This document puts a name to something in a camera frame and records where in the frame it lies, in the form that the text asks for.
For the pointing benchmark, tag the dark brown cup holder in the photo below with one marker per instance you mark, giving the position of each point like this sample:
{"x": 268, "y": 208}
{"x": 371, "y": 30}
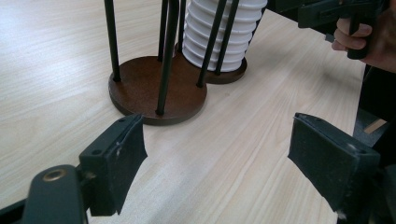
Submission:
{"x": 140, "y": 88}

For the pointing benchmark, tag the stack of white paper cups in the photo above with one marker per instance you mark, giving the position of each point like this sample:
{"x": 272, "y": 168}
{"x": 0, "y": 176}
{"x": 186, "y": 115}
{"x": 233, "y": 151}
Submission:
{"x": 244, "y": 31}

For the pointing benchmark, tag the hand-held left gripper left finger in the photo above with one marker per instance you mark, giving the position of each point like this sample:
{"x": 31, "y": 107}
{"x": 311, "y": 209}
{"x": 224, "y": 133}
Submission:
{"x": 109, "y": 168}

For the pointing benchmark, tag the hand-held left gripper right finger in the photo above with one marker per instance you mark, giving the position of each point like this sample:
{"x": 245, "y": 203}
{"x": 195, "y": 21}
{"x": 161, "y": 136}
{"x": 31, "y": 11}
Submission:
{"x": 333, "y": 161}

